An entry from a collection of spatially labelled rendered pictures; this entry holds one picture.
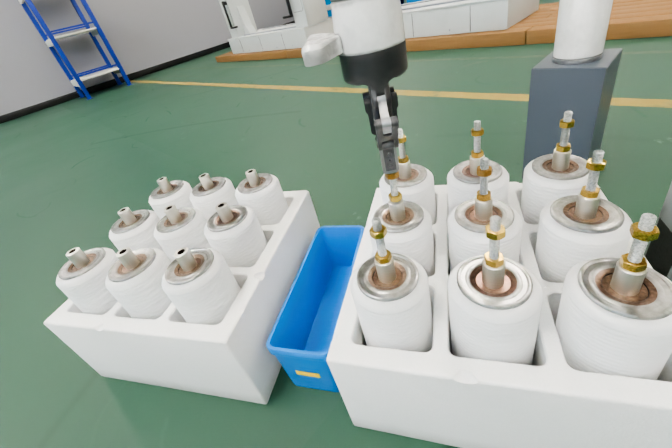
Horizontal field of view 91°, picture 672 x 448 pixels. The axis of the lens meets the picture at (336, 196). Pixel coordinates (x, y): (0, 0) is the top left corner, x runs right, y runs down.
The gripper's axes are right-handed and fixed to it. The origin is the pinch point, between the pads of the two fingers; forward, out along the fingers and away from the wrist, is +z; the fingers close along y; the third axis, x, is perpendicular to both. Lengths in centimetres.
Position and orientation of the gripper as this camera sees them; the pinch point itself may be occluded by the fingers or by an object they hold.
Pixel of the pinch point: (388, 157)
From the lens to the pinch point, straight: 45.4
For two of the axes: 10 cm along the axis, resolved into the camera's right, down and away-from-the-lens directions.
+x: -9.8, 1.8, 1.3
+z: 2.2, 8.2, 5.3
